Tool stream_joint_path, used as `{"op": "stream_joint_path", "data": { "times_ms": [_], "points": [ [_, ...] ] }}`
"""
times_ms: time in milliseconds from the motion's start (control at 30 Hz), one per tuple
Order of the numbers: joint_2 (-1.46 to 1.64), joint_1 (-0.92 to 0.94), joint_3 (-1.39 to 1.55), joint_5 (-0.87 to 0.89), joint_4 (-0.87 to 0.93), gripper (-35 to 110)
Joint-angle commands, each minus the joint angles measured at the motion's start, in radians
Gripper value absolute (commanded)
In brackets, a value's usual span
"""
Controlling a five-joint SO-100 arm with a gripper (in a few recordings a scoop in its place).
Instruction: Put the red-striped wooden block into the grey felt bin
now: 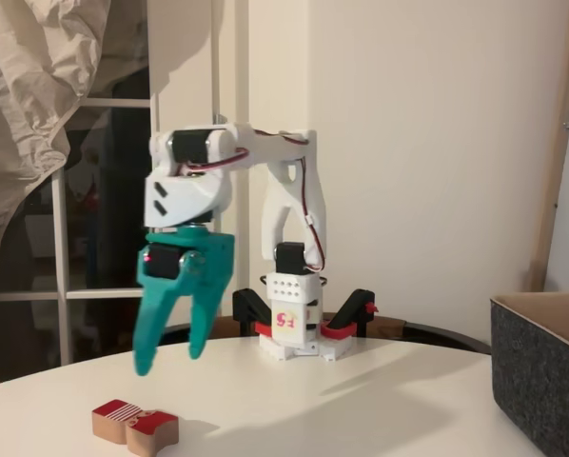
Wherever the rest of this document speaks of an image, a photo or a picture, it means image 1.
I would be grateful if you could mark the teal gripper black servo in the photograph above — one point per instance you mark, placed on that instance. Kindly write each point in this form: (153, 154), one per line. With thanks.
(204, 251)

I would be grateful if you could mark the red topped wooden block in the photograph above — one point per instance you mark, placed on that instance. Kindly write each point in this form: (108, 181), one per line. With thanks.
(123, 423)

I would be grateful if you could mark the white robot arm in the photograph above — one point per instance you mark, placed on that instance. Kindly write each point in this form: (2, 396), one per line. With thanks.
(265, 147)

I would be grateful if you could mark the dark grey felt basket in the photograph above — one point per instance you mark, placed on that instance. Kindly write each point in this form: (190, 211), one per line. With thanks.
(541, 381)

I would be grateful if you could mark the white glazed door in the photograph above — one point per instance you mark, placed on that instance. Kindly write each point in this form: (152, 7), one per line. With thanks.
(62, 266)

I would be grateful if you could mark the black table clamp red knob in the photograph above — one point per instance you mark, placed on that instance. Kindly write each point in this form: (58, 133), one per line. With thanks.
(353, 304)

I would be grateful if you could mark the dark curved chair backrest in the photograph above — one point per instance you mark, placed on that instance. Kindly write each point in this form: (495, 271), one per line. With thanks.
(432, 333)

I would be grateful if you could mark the beige crumpled curtain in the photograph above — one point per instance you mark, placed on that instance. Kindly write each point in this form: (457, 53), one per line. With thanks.
(27, 95)

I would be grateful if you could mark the wood framed translucent panel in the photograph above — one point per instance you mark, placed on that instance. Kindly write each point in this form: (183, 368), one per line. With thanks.
(558, 143)

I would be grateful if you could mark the red base clamp bracket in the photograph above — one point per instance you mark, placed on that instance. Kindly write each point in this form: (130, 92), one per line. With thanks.
(264, 329)
(341, 331)

